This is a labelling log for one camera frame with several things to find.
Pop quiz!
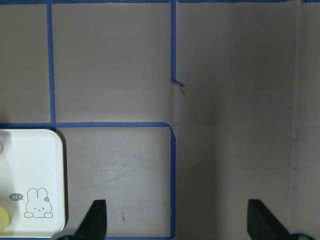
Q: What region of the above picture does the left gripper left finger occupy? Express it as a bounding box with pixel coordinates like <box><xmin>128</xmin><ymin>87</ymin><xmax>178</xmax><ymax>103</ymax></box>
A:
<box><xmin>53</xmin><ymin>199</ymin><xmax>107</xmax><ymax>240</ymax></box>

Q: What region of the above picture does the cream plastic tray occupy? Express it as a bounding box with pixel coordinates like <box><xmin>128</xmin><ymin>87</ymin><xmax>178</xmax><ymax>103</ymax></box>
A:
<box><xmin>0</xmin><ymin>129</ymin><xmax>66</xmax><ymax>238</ymax></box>

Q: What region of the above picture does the yellow plastic cup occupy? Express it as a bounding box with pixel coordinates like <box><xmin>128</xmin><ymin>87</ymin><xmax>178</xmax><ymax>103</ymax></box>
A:
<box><xmin>0</xmin><ymin>206</ymin><xmax>10</xmax><ymax>233</ymax></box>

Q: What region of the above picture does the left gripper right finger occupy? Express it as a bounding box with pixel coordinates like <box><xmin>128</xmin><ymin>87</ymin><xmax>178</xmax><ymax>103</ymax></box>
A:
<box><xmin>246</xmin><ymin>198</ymin><xmax>316</xmax><ymax>240</ymax></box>

